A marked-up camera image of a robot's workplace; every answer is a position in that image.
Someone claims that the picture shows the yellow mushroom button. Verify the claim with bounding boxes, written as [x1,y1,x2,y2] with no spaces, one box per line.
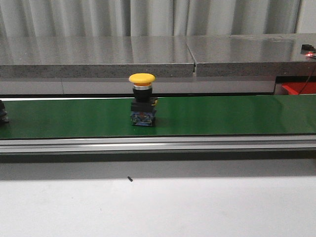
[129,73,158,126]
[0,100,9,124]

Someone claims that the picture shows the green conveyor belt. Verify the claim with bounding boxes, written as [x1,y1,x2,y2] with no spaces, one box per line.
[0,95,316,139]

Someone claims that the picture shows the grey stone counter right slab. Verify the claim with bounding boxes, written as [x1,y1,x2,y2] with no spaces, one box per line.
[186,34,316,77]

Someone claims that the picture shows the grey stone counter slab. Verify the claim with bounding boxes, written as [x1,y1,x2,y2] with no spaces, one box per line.
[0,37,195,79]
[186,34,316,77]

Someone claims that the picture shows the red bin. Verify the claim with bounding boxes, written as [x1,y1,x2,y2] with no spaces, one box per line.
[282,82,316,95]

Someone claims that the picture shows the grey stone counter left slab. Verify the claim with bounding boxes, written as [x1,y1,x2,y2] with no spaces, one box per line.
[0,37,195,79]

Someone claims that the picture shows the small black sensor red light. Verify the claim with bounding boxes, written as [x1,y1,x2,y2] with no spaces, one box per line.
[301,44,316,58]

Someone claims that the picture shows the white pleated curtain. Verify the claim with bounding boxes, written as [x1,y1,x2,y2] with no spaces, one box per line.
[0,0,302,37]

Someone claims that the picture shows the aluminium conveyor frame rail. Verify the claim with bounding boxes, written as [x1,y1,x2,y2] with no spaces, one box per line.
[0,135,316,154]

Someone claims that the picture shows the thin sensor cable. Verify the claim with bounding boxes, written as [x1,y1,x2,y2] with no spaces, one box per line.
[297,55,316,95]

